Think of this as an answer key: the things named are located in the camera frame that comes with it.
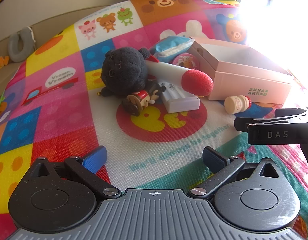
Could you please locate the small cream toy bottle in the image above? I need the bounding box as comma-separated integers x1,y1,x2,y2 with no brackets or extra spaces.
224,95,253,116

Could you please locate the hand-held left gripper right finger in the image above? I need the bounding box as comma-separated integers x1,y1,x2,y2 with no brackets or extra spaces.
190,147,282,201

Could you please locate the grey neck pillow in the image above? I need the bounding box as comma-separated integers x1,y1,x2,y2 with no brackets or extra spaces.
8,26,36,63

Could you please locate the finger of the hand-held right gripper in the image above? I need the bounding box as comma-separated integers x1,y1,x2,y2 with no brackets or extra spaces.
234,115,308,132
275,108,308,118

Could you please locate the pink cardboard box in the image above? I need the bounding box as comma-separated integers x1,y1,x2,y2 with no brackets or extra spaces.
190,37,294,104

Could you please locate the white rectangular case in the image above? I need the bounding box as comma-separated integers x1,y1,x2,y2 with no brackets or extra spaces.
157,78,201,114

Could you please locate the orange plush toy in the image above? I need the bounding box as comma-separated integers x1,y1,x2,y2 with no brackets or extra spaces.
0,55,10,71

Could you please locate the wind-up doll figurine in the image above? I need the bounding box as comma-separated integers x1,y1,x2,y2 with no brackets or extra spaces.
122,85,167,117

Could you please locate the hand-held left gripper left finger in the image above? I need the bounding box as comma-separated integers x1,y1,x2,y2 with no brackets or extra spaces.
31,145,122,202

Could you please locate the pink round cartoon toy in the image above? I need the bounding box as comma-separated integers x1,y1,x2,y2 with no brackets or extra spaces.
172,53,200,70

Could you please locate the black plush toy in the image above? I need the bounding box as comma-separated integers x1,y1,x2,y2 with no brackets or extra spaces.
97,47,151,98

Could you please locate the blue wet wipes packet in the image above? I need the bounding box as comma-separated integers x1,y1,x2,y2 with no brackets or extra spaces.
148,36,196,62

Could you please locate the colourful cartoon play mat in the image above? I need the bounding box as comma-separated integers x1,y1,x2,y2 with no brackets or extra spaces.
0,0,308,200

